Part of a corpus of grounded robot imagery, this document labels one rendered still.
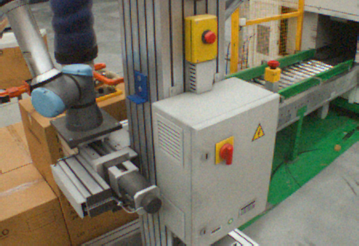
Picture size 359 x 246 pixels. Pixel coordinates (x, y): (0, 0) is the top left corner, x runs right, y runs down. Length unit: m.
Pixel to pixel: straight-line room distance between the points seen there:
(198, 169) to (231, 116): 0.17
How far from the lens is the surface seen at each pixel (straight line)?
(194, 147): 0.94
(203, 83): 1.10
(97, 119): 1.36
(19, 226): 1.89
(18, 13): 1.22
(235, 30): 3.11
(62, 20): 1.71
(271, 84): 2.06
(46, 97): 1.19
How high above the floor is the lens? 1.67
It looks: 26 degrees down
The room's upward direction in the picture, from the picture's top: 1 degrees counter-clockwise
